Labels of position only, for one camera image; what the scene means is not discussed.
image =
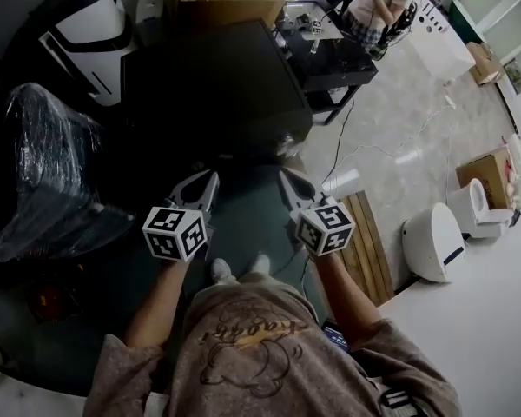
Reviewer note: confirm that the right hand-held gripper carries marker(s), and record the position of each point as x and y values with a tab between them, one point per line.
330	222

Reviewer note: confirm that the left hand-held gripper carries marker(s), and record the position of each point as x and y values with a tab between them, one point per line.
169	233

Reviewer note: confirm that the person's left forearm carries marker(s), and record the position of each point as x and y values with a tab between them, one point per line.
156	306

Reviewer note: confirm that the person's right forearm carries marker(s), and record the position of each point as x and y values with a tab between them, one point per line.
347	302

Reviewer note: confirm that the person's white right shoe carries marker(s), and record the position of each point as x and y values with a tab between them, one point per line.
260	264

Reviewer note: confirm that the wooden slatted board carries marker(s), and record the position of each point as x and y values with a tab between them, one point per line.
369	250

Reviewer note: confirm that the black shelf table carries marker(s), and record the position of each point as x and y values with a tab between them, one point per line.
338	68

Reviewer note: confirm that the white toilet closed lid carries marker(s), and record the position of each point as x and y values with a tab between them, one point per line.
434	241

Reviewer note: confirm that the smartphone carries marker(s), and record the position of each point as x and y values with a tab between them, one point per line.
335	335

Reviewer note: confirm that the plastic-wrapped black bundle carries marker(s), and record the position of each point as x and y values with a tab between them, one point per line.
48	167

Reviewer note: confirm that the grey-brown printed t-shirt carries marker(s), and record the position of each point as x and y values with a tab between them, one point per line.
265	354

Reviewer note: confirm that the white toilet open lid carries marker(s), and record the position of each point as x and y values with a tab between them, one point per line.
477	215

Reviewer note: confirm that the white and black upright appliance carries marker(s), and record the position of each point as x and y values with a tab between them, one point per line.
91	28

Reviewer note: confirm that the white rectangular cabinet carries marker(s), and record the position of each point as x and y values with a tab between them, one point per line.
443	41

